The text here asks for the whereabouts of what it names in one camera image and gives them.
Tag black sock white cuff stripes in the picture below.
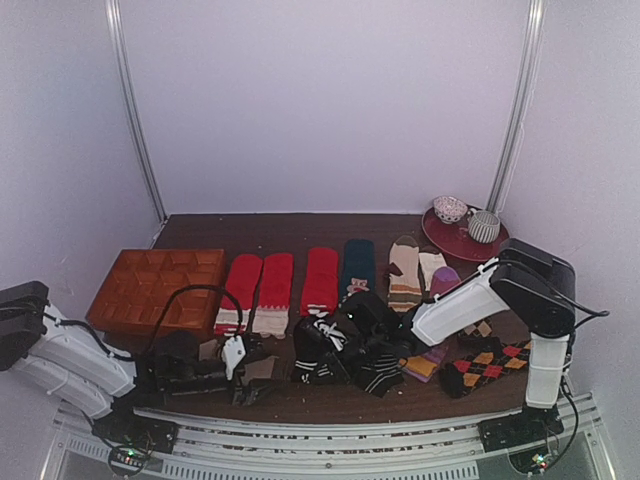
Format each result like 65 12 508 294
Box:
291 316 348 385

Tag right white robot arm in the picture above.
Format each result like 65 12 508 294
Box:
294 238 575 442

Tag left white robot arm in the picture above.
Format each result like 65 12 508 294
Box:
1 281 275 444

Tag tan sock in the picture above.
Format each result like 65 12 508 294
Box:
198 339 277 381

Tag black thin striped sock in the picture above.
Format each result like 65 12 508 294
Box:
354 354 404 398

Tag beige striped sock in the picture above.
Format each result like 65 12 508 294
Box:
387 235 422 313

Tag red folded sock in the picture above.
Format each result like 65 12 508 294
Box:
300 247 339 317

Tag dark green reindeer sock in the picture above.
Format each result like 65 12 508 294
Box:
338 239 376 306

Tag purple magenta sock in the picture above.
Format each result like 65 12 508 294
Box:
401 266 461 383

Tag red sock beige cuff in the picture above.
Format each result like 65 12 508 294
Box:
252 253 294 340

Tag small cream sock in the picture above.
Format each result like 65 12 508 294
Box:
419 251 447 291

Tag orange compartment organizer tray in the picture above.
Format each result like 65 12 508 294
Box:
87 249 226 341

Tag red sock white cuff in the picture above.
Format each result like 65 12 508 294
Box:
214 254 263 336

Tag brown argyle sock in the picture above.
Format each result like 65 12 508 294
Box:
457 319 493 347

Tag black red argyle sock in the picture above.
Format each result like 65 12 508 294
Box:
438 337 532 399

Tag red plate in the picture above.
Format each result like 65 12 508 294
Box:
421 208 509 263

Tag patterned white bowl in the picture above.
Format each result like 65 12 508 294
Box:
433 196 468 224

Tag striped grey cup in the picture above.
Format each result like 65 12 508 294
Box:
468 209 501 244

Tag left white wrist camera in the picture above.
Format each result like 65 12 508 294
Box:
221 335 246 381

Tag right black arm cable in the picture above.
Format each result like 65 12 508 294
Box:
542 279 611 461

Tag right aluminium frame post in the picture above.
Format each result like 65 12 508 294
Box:
486 0 546 216

